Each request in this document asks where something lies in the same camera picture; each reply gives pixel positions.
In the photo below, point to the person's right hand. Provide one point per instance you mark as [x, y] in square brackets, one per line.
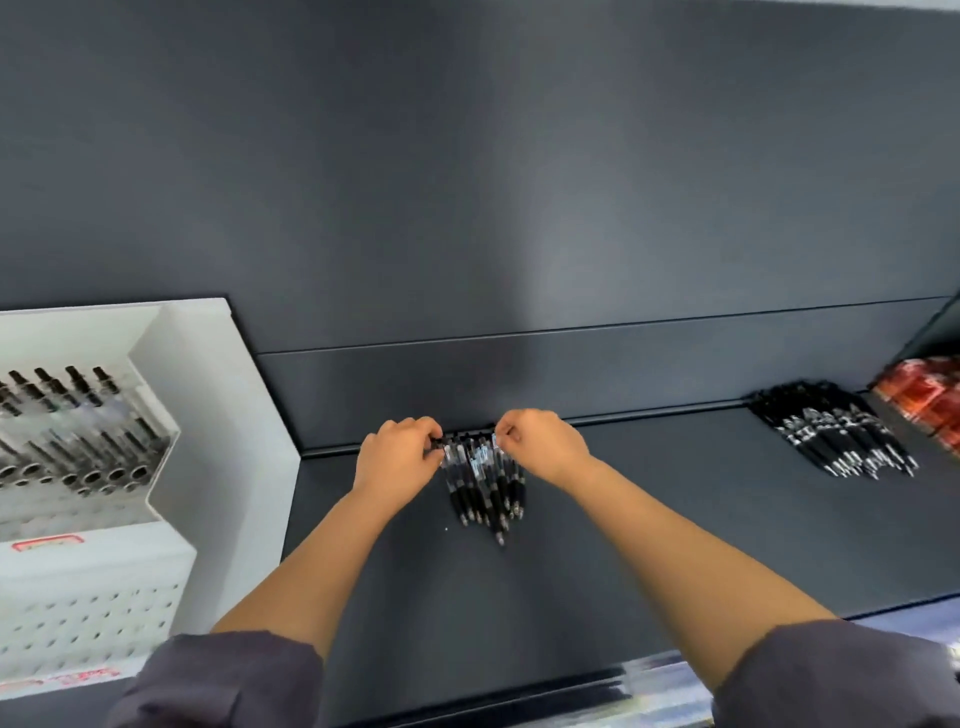
[547, 446]

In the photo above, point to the person's left hand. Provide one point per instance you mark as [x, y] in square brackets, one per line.
[397, 465]

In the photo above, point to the row of clear-barrel pens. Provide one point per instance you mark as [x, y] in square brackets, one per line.
[480, 487]

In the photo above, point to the white tiered pen holder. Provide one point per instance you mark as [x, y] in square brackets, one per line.
[225, 420]

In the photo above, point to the aligned bundle of black pens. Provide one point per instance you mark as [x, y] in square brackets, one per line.
[832, 431]

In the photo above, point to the clear-barrel pen group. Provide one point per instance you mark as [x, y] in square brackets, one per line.
[82, 450]

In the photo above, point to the person's right forearm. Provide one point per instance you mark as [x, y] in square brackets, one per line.
[690, 570]

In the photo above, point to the person's left forearm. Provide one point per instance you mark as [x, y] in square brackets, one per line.
[315, 577]

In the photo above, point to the dark grey shelf unit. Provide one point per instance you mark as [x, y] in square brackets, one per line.
[487, 187]

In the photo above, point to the grey left sleeve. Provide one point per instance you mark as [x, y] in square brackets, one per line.
[217, 682]

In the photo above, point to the grey sleeve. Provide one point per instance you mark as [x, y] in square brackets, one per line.
[217, 682]
[832, 679]

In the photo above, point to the grey right sleeve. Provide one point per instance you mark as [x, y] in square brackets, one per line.
[832, 679]

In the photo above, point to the black stocked shelf unit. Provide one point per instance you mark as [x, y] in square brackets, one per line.
[937, 330]

